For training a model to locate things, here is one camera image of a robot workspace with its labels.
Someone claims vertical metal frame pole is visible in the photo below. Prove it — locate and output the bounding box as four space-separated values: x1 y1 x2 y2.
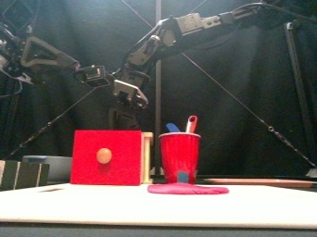
153 0 163 178

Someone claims black slanted frame post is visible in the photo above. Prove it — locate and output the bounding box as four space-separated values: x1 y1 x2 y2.
283 20 317 161

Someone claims red plastic utensil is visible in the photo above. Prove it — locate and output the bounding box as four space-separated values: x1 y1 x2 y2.
184 115 199 134

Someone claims black cloth backdrop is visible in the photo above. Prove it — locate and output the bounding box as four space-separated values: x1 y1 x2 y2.
0 0 317 181

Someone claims thin diagonal brace wire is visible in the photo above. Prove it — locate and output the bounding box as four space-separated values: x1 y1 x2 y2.
2 0 208 161
119 0 317 169

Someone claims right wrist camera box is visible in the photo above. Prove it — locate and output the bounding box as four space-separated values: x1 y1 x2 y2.
75 64 113 89

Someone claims wooden drawer with red front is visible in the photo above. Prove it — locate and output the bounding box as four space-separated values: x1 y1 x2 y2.
69 129 143 187

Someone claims white cutting board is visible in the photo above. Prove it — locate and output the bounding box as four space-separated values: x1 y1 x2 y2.
0 182 317 230

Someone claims flat pink dough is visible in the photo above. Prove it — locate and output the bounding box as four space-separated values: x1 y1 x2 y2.
145 182 230 195

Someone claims blue plastic utensil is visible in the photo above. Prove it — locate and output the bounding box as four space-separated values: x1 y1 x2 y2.
164 122 182 134

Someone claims red plastic cup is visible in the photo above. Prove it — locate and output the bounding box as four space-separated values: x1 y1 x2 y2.
157 131 202 185

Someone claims wooden drawer box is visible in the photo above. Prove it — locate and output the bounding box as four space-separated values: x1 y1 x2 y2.
140 131 155 185

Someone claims dark block with pale stripes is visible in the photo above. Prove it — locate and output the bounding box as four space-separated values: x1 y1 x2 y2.
0 159 50 192

